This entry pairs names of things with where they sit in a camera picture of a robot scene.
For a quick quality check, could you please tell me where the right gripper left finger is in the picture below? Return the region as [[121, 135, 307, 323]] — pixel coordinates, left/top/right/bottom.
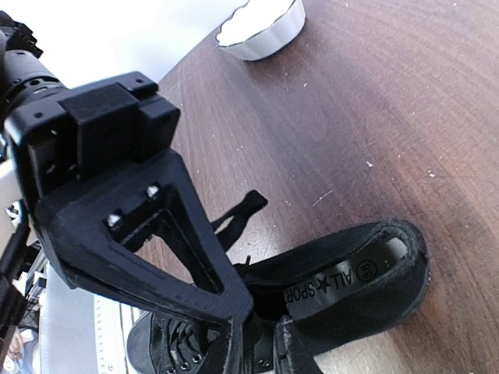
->
[[210, 316, 250, 373]]

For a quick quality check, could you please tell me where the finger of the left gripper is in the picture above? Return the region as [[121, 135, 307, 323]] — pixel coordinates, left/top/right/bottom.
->
[[35, 150, 253, 323]]

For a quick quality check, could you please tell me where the black canvas shoe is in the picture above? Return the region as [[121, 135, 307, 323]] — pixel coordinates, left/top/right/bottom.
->
[[126, 190, 430, 373]]

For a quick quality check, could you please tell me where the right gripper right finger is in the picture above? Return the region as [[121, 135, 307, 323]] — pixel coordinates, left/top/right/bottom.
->
[[273, 316, 323, 374]]

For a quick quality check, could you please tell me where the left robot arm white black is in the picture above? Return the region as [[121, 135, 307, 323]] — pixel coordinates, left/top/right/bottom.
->
[[1, 15, 253, 328]]

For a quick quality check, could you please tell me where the front aluminium rail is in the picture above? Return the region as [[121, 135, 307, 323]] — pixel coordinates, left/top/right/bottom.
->
[[19, 251, 141, 373]]

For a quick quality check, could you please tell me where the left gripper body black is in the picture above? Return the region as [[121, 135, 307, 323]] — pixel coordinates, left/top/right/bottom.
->
[[5, 72, 180, 195]]

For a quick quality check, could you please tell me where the white scalloped bowl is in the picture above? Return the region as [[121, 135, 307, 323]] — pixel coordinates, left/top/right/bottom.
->
[[215, 0, 306, 62]]

